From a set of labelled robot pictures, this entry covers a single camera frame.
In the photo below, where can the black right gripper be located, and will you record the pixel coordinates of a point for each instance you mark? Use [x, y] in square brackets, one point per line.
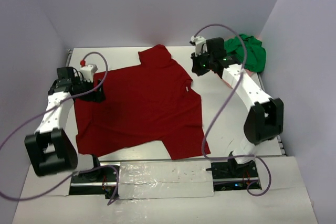
[197, 64]

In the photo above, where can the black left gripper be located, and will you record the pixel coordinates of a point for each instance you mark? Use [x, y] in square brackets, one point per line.
[94, 93]

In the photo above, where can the red t-shirt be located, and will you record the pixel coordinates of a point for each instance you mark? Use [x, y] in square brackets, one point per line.
[152, 101]

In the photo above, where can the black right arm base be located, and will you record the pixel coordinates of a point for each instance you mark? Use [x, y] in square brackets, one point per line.
[232, 176]

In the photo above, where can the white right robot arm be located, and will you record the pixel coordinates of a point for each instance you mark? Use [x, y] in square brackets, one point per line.
[265, 114]

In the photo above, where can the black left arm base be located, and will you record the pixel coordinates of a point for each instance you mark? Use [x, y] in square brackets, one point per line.
[100, 182]

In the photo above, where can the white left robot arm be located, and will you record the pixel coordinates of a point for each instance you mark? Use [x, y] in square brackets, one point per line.
[50, 150]

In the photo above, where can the green t-shirt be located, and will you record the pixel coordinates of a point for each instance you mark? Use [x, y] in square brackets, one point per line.
[256, 53]

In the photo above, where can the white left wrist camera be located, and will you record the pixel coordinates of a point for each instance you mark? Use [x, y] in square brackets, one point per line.
[87, 71]

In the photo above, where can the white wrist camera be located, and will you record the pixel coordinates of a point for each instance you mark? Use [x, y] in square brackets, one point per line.
[199, 43]
[87, 71]

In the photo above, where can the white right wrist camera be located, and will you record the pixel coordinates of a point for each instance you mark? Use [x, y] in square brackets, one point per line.
[199, 43]

